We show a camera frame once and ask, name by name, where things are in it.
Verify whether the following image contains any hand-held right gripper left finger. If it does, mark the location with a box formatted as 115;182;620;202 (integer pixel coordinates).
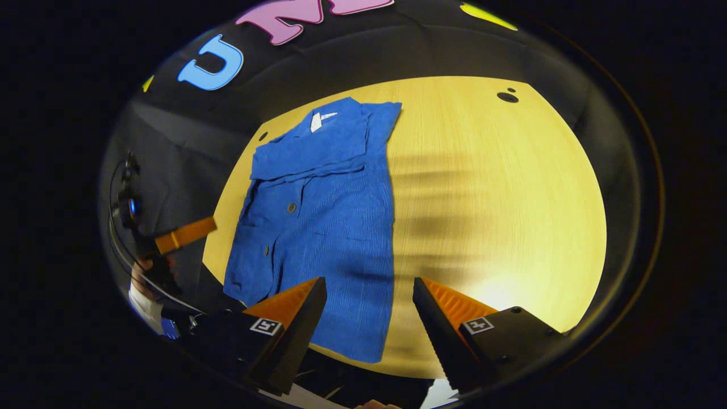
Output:
170;277;328;397

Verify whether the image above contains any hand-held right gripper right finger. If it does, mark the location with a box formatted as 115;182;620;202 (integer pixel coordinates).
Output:
412;277;569;395

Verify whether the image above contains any blue shirt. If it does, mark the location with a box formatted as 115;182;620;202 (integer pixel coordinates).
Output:
223;97;403;364

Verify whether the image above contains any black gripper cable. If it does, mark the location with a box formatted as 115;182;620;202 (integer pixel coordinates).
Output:
107;159;205;314

